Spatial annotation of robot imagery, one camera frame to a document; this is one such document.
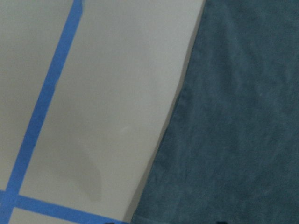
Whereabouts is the black printed t-shirt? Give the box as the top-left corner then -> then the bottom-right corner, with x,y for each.
131,0 -> 299,224

